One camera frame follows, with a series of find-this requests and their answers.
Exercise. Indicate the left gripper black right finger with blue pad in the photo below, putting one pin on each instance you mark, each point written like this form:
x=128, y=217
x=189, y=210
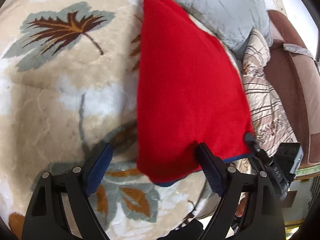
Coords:
x=261, y=219

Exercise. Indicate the light blue quilted comforter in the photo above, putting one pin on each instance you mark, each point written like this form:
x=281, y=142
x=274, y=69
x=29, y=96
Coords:
x=231, y=20

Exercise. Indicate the striped floral bed sheet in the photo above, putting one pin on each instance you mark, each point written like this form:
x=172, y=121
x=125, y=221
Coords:
x=271, y=126

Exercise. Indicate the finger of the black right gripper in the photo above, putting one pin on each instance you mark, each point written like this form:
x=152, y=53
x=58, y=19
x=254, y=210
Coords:
x=251, y=141

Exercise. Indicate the red and blue knit sweater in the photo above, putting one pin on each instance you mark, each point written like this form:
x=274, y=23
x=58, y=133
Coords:
x=188, y=92

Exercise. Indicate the floral leaf fleece blanket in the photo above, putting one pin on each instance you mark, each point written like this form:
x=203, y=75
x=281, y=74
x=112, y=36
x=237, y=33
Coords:
x=69, y=75

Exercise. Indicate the right hand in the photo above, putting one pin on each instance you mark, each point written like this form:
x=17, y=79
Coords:
x=241, y=206

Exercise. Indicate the brown pink upholstered headboard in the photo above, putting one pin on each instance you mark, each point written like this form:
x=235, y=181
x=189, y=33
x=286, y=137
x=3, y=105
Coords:
x=296, y=80

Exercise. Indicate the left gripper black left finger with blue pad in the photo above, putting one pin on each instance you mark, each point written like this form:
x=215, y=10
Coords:
x=46, y=217

